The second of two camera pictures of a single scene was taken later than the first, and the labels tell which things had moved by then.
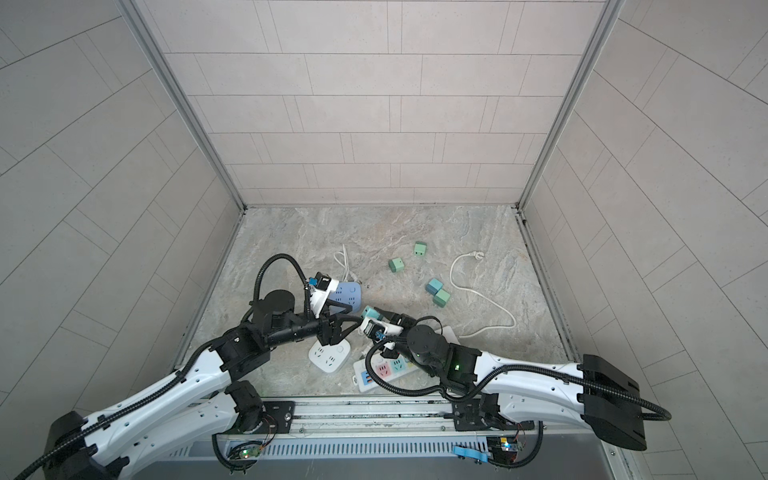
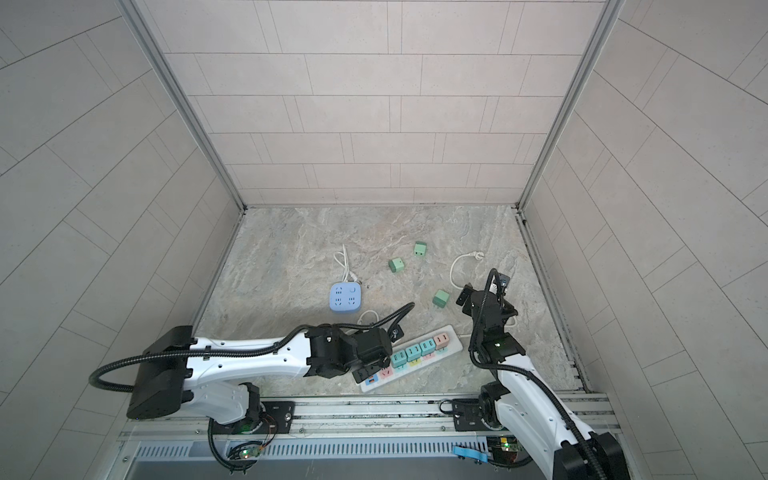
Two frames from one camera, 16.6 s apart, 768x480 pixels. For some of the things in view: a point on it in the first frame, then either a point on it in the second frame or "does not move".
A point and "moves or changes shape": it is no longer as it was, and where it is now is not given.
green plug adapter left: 396,264 does not move
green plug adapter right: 441,298 does not move
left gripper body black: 301,328 → 363,373
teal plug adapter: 370,312 moves or changes shape
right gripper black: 394,318 → 469,306
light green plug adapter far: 420,248 does not move
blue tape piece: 478,455 does not move
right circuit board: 503,450 does not move
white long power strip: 387,370 does not move
